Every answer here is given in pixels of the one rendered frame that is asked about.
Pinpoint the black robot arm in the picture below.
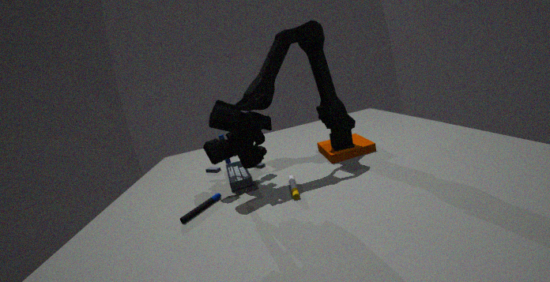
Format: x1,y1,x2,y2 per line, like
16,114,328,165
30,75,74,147
209,21,356,168

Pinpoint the black marker with blue cap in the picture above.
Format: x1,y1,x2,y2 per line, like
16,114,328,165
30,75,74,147
180,194,221,224

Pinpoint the blue stylus with grey tip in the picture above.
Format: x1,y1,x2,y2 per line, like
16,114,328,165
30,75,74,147
219,134,231,171

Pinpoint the keyboard with white letter keys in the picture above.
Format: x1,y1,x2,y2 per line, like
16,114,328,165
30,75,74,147
226,160,254,192

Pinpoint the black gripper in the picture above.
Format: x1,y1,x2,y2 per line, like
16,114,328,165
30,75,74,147
203,129,265,164

